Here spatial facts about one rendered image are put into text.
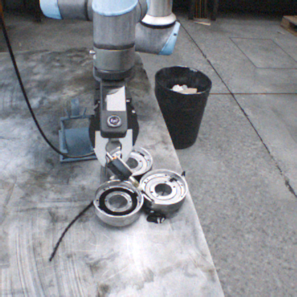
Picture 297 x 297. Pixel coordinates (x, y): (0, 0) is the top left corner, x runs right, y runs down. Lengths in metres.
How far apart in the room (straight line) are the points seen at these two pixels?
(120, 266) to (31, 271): 0.17
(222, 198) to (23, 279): 1.42
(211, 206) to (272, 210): 0.35
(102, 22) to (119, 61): 0.07
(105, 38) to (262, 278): 1.36
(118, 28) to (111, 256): 0.42
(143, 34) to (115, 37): 0.50
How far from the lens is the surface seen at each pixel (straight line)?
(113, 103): 0.60
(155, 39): 1.07
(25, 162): 0.88
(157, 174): 0.79
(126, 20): 0.59
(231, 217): 1.85
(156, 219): 0.74
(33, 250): 0.71
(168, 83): 2.16
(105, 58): 0.60
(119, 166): 0.70
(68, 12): 0.72
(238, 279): 1.65
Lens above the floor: 1.39
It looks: 41 degrees down
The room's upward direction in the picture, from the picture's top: 5 degrees clockwise
